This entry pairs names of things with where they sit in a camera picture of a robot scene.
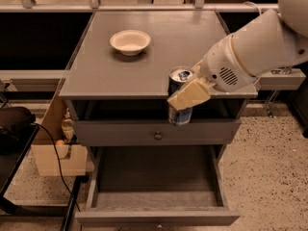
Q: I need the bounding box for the grey open middle drawer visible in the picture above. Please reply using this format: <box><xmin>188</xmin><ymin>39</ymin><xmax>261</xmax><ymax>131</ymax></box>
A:
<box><xmin>76</xmin><ymin>146</ymin><xmax>241</xmax><ymax>227</ymax></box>

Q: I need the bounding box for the round metal drawer knob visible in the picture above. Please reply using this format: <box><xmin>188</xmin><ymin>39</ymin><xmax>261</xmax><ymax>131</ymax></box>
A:
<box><xmin>154</xmin><ymin>132</ymin><xmax>163</xmax><ymax>141</ymax></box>

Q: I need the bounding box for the white paper bowl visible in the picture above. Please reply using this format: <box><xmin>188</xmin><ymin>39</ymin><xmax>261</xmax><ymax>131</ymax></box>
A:
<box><xmin>110</xmin><ymin>30</ymin><xmax>151</xmax><ymax>56</ymax></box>

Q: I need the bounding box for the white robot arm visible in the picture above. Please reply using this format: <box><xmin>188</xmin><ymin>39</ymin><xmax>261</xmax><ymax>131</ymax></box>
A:
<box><xmin>167</xmin><ymin>0</ymin><xmax>308</xmax><ymax>111</ymax></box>

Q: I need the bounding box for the dark round object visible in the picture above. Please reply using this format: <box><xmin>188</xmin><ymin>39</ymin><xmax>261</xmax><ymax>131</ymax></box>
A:
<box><xmin>0</xmin><ymin>107</ymin><xmax>36</xmax><ymax>135</ymax></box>

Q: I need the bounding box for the black cable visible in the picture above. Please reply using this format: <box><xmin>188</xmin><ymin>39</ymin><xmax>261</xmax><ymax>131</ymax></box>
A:
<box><xmin>31</xmin><ymin>122</ymin><xmax>81</xmax><ymax>213</ymax></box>

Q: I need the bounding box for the white cable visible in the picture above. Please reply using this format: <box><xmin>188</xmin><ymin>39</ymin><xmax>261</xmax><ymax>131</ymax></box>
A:
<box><xmin>244</xmin><ymin>1</ymin><xmax>263</xmax><ymax>16</ymax></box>

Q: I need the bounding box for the black side table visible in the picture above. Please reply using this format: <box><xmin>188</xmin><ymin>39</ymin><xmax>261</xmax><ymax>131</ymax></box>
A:
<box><xmin>0</xmin><ymin>123</ymin><xmax>89</xmax><ymax>231</ymax></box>

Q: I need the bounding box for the grey top drawer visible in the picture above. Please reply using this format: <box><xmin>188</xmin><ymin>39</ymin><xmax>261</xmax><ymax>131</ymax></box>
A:
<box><xmin>74</xmin><ymin>119</ymin><xmax>241</xmax><ymax>146</ymax></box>

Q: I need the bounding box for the grey wooden drawer cabinet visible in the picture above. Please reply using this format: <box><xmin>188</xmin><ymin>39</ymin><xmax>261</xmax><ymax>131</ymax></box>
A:
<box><xmin>59</xmin><ymin>10</ymin><xmax>259</xmax><ymax>166</ymax></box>

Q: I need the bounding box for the silver blue redbull can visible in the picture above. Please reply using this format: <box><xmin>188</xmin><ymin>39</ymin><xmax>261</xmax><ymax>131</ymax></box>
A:
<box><xmin>168</xmin><ymin>66</ymin><xmax>193</xmax><ymax>126</ymax></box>

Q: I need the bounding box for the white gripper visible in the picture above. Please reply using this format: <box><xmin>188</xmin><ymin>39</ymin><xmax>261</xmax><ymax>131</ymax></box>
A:
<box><xmin>167</xmin><ymin>35</ymin><xmax>257</xmax><ymax>111</ymax></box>

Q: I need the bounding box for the cardboard box with items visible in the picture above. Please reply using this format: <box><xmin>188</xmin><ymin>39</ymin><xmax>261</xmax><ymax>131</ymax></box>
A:
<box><xmin>31</xmin><ymin>94</ymin><xmax>88</xmax><ymax>176</ymax></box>

